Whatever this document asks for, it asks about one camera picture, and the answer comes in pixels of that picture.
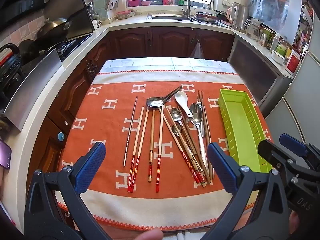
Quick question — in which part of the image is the steel kitchen faucet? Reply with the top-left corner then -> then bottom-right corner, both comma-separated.
178,0 -> 192,20

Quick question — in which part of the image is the silver metal cabinet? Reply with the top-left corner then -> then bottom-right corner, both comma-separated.
228,32 -> 293,117

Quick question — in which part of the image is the person's right hand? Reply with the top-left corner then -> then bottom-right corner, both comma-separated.
289,211 -> 300,235

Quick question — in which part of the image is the steel electric kettle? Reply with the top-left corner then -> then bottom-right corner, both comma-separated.
227,2 -> 249,32

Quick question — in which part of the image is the small steel spoon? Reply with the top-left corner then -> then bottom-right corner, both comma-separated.
171,107 -> 197,155
171,122 -> 201,170

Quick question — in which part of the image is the large steel spoon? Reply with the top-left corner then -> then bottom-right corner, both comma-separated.
189,103 -> 208,171

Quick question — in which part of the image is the glass pitcher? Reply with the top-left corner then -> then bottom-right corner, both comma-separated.
244,18 -> 261,41

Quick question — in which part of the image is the black red pressure cooker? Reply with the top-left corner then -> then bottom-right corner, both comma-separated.
0,43 -> 25,92

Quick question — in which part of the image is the person's left hand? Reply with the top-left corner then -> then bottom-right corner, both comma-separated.
103,226 -> 164,240

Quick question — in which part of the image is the dark metal soup spoon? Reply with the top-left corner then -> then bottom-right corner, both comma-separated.
146,86 -> 182,108

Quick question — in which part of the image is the orange white H-pattern cloth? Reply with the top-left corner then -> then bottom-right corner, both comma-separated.
61,70 -> 248,231

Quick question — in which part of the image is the metal chopstick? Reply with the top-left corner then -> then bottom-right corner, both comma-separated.
123,97 -> 138,167

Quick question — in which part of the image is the white ceramic soup spoon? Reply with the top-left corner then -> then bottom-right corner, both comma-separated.
175,91 -> 193,118

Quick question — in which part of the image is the red labelled canister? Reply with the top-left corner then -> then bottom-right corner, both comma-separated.
285,50 -> 300,75

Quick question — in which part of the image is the black wok on stove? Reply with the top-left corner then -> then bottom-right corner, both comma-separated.
36,18 -> 71,39

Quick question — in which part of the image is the green plastic utensil tray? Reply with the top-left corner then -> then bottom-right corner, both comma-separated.
218,89 -> 272,173

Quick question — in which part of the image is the bamboo chopstick brown band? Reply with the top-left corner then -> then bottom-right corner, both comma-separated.
148,110 -> 155,183

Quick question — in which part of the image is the steel fork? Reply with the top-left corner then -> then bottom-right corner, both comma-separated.
196,90 -> 205,138

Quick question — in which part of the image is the white ceramic bowl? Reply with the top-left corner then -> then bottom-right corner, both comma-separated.
271,50 -> 285,64

